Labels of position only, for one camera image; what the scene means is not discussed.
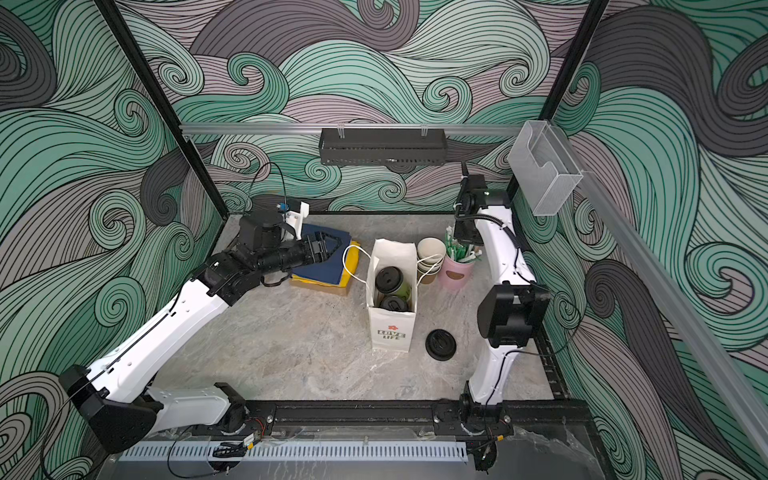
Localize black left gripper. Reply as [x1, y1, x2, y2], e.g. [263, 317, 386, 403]
[258, 231, 343, 280]

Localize green paper coffee cup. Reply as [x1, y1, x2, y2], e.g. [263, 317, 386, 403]
[394, 280, 412, 302]

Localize white paper takeout bag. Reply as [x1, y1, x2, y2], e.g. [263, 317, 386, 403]
[342, 239, 443, 353]

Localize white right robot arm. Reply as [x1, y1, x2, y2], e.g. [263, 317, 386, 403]
[454, 173, 551, 407]

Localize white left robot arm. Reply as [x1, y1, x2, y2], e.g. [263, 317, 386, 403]
[59, 205, 349, 454]

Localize navy blue napkin stack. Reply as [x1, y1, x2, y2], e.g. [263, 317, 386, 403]
[292, 224, 351, 286]

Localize white wrapped straw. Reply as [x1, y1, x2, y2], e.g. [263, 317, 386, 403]
[444, 226, 459, 260]

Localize green wrapped straw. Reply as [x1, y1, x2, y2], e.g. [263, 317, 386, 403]
[451, 239, 474, 263]

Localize stack of paper cups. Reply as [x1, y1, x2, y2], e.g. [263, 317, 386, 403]
[417, 237, 447, 285]

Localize pink straw holder cup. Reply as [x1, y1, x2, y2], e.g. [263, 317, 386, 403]
[438, 256, 474, 292]

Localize stack of black lids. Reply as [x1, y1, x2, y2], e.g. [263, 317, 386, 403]
[425, 329, 457, 362]

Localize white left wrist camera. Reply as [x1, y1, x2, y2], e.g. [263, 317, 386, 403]
[278, 200, 310, 241]

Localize clear acrylic wall holder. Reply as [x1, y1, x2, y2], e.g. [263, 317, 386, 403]
[507, 120, 583, 217]

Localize black wall shelf tray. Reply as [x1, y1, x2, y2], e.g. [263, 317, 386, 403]
[319, 128, 448, 166]

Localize white slotted cable duct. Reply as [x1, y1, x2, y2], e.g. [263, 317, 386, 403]
[119, 440, 468, 462]

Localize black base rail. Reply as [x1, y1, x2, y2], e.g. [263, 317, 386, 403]
[113, 398, 595, 436]

